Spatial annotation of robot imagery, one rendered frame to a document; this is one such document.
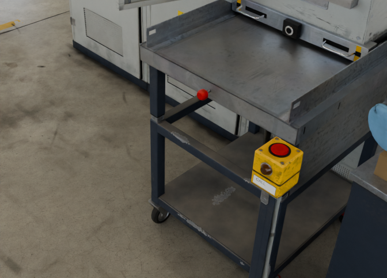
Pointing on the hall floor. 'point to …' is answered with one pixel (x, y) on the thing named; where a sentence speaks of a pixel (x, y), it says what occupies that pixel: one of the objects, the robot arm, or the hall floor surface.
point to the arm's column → (361, 237)
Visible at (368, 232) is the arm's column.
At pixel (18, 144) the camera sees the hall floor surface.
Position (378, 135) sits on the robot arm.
